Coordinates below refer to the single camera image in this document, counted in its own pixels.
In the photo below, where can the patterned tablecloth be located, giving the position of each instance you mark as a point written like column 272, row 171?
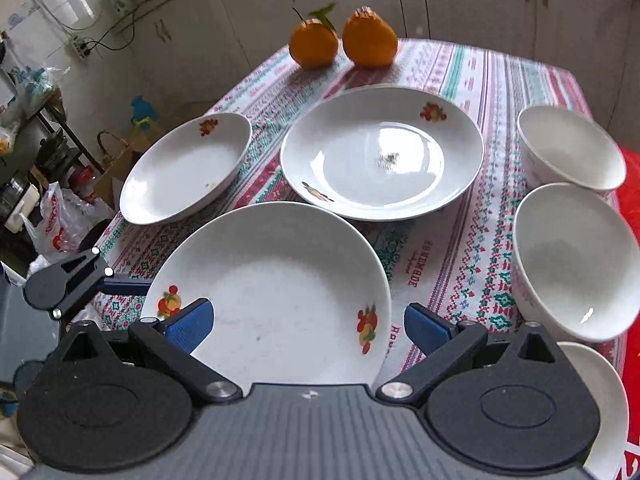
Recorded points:
column 456, row 261

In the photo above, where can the white plastic bag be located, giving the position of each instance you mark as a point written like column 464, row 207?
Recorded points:
column 66, row 219

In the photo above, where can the white base cabinets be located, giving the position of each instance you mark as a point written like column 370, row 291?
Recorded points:
column 195, row 50

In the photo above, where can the orange without leaf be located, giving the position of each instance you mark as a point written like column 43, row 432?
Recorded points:
column 368, row 41

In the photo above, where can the orange with leaf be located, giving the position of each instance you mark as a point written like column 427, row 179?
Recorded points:
column 313, row 43

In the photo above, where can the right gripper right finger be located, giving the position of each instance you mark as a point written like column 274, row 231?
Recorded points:
column 449, row 349

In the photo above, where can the white fruit plate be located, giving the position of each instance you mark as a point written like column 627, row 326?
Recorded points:
column 186, row 170
column 299, row 296
column 382, row 153

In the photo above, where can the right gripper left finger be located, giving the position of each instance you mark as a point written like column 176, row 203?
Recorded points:
column 167, row 345

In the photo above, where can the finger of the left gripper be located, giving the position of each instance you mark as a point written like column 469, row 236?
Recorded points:
column 130, row 287

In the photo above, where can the cardboard box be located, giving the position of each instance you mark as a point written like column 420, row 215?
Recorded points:
column 117, row 168

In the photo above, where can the white bowl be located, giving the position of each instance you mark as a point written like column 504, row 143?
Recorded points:
column 559, row 145
column 607, row 389
column 575, row 264

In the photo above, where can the red snack box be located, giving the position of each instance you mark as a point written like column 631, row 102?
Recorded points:
column 629, row 199

